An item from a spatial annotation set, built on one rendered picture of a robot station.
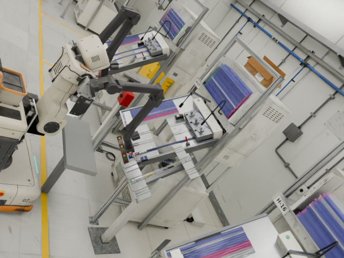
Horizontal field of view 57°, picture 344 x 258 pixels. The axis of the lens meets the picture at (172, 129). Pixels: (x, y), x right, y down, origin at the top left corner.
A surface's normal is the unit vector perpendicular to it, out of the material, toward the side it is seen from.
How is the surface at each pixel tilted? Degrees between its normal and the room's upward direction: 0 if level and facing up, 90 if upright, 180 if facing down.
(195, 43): 90
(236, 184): 90
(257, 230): 45
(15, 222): 0
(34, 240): 0
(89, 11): 90
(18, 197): 90
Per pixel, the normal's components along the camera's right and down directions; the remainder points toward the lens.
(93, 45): -0.10, -0.64
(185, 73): 0.30, 0.63
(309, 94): -0.74, -0.32
